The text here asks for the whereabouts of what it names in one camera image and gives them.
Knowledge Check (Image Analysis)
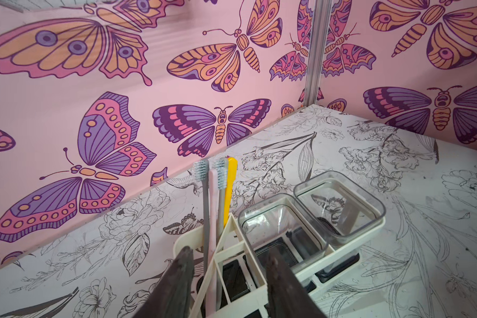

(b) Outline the white toothbrush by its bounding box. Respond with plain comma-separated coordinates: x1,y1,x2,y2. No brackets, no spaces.
214,157,228,240

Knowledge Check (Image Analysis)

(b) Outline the grey toothbrush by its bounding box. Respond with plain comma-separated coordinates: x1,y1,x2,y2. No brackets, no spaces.
193,159,210,274

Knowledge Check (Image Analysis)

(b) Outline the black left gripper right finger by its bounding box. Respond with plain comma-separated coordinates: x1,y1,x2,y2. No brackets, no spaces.
266,250,326,318

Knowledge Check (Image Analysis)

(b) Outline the yellow toothbrush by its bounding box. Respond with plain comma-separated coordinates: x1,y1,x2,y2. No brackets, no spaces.
223,156,238,227

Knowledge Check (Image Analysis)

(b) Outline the pink toothbrush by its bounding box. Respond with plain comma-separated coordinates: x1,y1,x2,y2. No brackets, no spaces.
205,169,219,317

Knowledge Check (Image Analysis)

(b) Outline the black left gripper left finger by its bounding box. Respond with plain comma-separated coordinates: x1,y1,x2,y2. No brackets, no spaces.
134,246,195,318

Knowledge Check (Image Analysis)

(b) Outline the cream toothbrush holder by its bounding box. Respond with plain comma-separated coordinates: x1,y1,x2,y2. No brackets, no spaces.
189,171,386,317

